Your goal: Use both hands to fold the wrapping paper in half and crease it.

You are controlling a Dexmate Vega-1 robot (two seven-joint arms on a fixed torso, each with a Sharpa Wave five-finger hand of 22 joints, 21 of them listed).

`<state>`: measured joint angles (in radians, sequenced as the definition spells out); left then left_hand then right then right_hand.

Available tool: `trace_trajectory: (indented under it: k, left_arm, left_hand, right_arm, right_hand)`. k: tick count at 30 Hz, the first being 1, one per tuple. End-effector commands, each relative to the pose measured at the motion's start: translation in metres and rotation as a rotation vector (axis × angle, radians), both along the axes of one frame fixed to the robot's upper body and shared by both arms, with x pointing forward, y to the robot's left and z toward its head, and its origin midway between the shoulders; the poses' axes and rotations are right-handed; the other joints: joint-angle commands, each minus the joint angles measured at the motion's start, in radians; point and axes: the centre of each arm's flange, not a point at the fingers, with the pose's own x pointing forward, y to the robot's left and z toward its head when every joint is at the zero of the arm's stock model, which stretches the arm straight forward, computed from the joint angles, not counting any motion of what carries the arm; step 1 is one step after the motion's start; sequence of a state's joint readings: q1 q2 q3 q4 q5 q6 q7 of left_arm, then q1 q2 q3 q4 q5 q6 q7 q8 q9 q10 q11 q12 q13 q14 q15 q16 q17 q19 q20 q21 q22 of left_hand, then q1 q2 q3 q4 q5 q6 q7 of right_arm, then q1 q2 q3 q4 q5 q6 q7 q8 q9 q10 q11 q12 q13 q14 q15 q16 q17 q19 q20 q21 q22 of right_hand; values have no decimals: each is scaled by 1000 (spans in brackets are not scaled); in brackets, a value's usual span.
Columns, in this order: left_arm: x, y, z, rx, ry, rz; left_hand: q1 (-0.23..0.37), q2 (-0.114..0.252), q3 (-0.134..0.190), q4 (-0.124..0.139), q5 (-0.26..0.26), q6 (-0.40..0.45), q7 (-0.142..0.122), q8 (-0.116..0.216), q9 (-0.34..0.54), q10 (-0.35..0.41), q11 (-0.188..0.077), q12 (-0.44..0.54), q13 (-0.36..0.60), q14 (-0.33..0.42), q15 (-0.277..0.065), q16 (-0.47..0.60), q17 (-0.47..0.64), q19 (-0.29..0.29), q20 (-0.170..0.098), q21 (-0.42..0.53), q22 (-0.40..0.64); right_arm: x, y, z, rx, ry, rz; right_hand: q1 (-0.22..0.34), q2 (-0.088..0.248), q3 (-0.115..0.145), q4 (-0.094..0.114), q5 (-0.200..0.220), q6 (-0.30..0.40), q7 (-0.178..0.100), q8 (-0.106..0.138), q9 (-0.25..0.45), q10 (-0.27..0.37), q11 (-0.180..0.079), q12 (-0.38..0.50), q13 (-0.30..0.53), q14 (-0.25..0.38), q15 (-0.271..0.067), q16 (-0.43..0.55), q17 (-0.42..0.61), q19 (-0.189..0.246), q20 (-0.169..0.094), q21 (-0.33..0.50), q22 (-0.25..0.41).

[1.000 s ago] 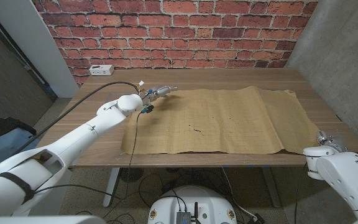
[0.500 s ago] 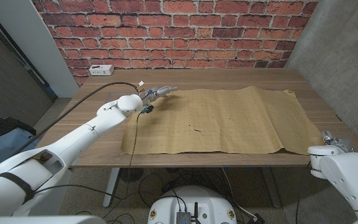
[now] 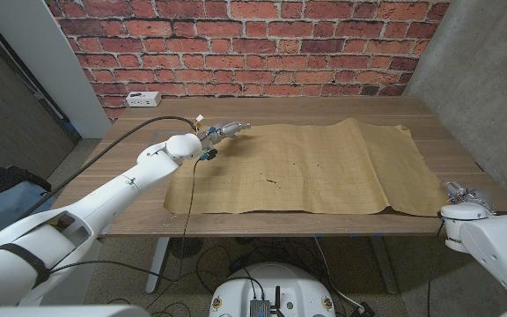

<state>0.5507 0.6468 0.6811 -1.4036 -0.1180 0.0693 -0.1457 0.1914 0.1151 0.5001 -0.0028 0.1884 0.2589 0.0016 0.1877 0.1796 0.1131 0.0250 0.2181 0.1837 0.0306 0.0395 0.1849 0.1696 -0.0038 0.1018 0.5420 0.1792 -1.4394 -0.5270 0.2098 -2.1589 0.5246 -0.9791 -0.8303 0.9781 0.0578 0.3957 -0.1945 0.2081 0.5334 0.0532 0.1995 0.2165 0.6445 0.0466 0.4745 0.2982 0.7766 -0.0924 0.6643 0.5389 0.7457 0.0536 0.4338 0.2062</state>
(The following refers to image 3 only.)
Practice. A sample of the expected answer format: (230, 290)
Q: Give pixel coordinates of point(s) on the black cloth bag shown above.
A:
(2, 180)

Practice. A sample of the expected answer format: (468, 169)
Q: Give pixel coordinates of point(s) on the grey electronics box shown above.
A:
(260, 309)

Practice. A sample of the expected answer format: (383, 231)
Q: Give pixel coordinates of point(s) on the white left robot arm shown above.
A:
(104, 202)

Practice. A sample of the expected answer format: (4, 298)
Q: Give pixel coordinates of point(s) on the black floor plug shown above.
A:
(363, 310)

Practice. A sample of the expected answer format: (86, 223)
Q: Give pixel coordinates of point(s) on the black antenna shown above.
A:
(277, 299)

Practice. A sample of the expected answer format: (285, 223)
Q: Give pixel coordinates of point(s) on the white power strip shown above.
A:
(143, 99)

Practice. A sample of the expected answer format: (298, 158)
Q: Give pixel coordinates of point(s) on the grey table leg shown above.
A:
(385, 268)

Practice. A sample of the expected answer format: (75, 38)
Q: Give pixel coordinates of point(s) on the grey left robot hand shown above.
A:
(229, 130)

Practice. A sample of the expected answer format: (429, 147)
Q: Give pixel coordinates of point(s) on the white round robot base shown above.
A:
(293, 286)

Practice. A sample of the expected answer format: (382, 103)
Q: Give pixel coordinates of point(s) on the tan floral cloth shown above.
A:
(302, 176)

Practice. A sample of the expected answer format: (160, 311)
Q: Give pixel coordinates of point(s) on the black round floor fan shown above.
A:
(185, 247)

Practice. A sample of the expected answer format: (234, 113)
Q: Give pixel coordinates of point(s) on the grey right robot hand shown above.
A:
(458, 193)

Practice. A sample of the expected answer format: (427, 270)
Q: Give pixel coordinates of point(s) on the white table leg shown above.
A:
(157, 264)

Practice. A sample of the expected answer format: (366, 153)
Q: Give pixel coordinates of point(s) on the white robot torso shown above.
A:
(60, 311)

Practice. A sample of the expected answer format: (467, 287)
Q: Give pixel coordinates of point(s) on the red brick print backdrop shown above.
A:
(236, 44)

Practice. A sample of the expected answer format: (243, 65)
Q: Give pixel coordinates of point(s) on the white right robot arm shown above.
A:
(500, 251)

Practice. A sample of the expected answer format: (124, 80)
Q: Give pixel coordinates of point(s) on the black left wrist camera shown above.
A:
(209, 154)

